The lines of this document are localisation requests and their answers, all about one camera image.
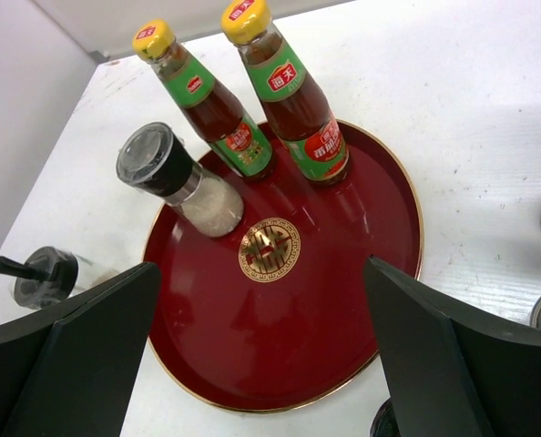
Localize green label sauce bottle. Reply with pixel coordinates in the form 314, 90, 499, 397
220, 0, 352, 186
132, 19, 276, 180

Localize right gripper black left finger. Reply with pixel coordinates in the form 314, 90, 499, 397
0, 262, 161, 436

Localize red round tray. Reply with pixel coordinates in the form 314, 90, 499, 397
144, 121, 424, 413

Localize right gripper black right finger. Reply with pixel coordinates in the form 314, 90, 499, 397
363, 257, 541, 436

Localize black cap spice jar front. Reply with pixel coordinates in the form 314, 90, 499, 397
370, 399, 400, 437

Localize black cap glass shaker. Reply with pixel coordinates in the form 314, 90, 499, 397
0, 246, 119, 310

